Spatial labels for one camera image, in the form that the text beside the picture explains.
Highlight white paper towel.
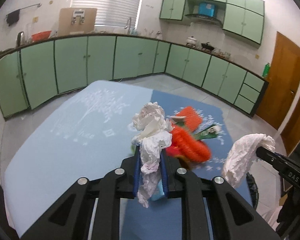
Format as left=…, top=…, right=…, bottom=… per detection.
left=222, top=133, right=275, bottom=188

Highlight white tissue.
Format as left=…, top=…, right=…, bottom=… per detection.
left=132, top=102, right=173, bottom=208

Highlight light blue milk carton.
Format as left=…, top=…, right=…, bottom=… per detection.
left=150, top=180, right=165, bottom=202

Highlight red gold foil pouch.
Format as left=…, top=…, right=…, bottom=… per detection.
left=165, top=146, right=191, bottom=170

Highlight black trash bin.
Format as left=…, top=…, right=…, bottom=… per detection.
left=246, top=172, right=259, bottom=210

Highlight green lower kitchen cabinets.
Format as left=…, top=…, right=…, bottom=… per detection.
left=0, top=34, right=268, bottom=118

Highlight light blue tablecloth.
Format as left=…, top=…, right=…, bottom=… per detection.
left=3, top=81, right=153, bottom=236

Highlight green white snack wrapper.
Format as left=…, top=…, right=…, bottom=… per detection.
left=171, top=120, right=222, bottom=140

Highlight orange foam net rolled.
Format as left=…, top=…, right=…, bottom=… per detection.
left=166, top=125, right=211, bottom=163

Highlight orange foam net flat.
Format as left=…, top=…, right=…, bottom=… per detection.
left=175, top=106, right=203, bottom=132

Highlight green bottle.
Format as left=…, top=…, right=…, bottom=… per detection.
left=262, top=63, right=270, bottom=78

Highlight brown wooden door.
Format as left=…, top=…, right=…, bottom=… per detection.
left=256, top=33, right=300, bottom=155

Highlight black wok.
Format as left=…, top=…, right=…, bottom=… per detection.
left=201, top=42, right=215, bottom=53

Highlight white cooking pot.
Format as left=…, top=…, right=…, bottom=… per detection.
left=186, top=36, right=198, bottom=48

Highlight steel electric kettle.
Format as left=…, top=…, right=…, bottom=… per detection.
left=16, top=31, right=25, bottom=47

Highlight red plastic basin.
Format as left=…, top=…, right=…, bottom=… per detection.
left=31, top=30, right=52, bottom=42

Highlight cardboard box on counter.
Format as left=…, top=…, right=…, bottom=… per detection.
left=57, top=8, right=97, bottom=36

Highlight range hood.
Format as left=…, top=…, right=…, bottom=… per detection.
left=184, top=2, right=225, bottom=27

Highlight chrome sink faucet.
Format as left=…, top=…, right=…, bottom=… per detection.
left=125, top=17, right=133, bottom=35

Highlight dark hanging towel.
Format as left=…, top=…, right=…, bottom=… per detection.
left=6, top=9, right=20, bottom=27

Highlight green upper wall cabinets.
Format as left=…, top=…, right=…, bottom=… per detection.
left=159, top=0, right=265, bottom=46

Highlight wall towel rail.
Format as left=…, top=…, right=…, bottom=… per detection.
left=6, top=3, right=42, bottom=18

